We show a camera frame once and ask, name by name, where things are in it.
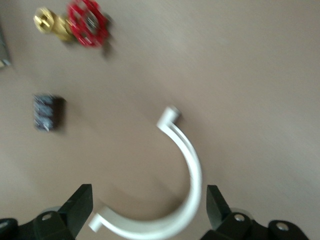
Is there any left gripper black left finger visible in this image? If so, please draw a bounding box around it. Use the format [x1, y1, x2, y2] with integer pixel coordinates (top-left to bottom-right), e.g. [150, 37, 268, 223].
[0, 184, 94, 240]

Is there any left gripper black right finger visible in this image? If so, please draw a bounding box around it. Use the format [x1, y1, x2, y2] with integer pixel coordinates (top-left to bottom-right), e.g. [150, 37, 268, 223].
[201, 184, 311, 240]

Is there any brass valve red handwheel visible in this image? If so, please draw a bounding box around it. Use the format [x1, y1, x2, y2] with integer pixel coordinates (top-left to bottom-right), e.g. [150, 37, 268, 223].
[33, 0, 112, 50]

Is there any metal mesh power supply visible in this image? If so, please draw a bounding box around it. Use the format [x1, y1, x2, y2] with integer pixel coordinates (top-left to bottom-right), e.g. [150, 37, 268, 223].
[0, 14, 12, 68]

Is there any white half-ring pipe clamp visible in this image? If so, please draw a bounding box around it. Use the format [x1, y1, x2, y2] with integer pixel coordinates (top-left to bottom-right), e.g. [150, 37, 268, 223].
[87, 104, 203, 240]

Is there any small dark electrolytic capacitor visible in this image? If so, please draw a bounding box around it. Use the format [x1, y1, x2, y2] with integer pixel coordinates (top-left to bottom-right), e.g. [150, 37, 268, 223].
[32, 92, 67, 131]

